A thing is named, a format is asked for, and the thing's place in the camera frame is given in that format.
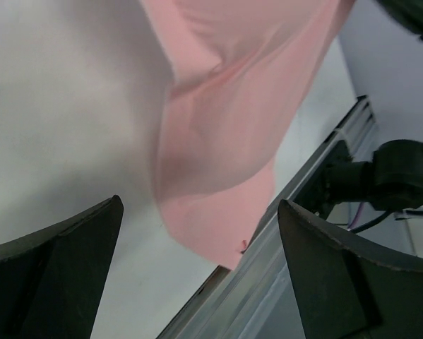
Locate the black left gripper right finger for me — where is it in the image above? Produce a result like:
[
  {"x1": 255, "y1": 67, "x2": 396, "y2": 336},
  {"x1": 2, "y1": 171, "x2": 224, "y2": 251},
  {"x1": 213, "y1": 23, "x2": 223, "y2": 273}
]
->
[{"x1": 278, "y1": 200, "x2": 423, "y2": 338}]

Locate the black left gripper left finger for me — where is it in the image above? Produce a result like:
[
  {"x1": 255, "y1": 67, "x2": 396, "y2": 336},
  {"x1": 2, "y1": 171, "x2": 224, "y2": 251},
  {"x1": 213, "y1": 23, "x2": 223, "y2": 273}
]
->
[{"x1": 0, "y1": 196, "x2": 124, "y2": 338}]

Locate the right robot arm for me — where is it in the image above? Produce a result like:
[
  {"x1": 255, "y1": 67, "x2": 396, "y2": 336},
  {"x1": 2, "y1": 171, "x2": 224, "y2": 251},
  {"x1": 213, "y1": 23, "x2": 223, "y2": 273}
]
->
[{"x1": 326, "y1": 1, "x2": 423, "y2": 213}]

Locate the aluminium frame rail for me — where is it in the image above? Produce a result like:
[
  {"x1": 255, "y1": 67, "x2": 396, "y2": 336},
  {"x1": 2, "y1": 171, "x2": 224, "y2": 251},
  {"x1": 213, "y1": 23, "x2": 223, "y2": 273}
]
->
[{"x1": 159, "y1": 95, "x2": 375, "y2": 338}]

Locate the pink bra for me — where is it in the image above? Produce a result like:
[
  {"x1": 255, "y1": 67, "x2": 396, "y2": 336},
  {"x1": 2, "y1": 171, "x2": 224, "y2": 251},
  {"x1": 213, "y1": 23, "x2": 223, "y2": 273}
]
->
[{"x1": 142, "y1": 1, "x2": 353, "y2": 270}]

